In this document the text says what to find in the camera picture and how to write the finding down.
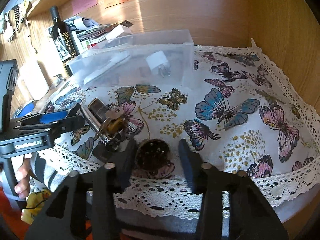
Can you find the clear plastic storage box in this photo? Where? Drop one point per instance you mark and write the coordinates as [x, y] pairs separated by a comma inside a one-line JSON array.
[[122, 61]]

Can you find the white charger plug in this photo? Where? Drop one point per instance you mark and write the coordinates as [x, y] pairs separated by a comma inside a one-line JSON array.
[[159, 64]]

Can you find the dark wine bottle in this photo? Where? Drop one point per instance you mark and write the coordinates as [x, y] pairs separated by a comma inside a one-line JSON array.
[[63, 39]]

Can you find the round dark perforated tin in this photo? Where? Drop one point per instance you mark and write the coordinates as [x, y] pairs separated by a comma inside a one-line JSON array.
[[152, 154]]

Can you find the butterfly print lace cloth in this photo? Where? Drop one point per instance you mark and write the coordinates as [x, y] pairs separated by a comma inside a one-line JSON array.
[[242, 114]]

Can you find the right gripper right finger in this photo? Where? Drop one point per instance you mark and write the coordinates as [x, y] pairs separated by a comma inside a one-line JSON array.
[[232, 206]]

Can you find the black gold rectangular lighter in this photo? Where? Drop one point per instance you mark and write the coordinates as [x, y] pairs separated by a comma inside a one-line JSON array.
[[102, 111]]

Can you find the white rolled poster tube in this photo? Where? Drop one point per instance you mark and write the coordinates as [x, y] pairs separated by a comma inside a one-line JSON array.
[[77, 23]]

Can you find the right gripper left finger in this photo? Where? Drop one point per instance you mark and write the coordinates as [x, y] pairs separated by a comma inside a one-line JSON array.
[[83, 204]]

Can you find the black lace band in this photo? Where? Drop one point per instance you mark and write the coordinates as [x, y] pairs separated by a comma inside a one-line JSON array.
[[17, 17]]

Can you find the small white cardboard box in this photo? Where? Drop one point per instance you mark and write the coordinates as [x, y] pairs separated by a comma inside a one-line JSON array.
[[118, 31]]

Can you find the silver metal cylinder lighter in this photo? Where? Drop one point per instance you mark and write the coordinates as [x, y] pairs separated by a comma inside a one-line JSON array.
[[111, 143]]

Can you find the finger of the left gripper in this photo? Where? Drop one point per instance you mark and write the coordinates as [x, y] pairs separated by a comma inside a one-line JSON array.
[[57, 127], [46, 118]]

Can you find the blue stitch sticker card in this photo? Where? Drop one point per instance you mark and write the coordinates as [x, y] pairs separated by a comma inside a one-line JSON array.
[[24, 109]]

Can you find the stack of books papers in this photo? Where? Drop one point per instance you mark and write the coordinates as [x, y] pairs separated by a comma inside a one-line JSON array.
[[94, 35]]

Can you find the pink sticky note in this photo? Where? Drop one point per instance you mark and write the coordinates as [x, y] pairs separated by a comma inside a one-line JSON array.
[[79, 6]]

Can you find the person's left hand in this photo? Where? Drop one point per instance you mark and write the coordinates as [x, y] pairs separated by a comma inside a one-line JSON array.
[[22, 175]]

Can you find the keys with brass keyring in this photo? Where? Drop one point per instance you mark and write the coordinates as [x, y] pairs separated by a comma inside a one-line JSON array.
[[112, 124]]

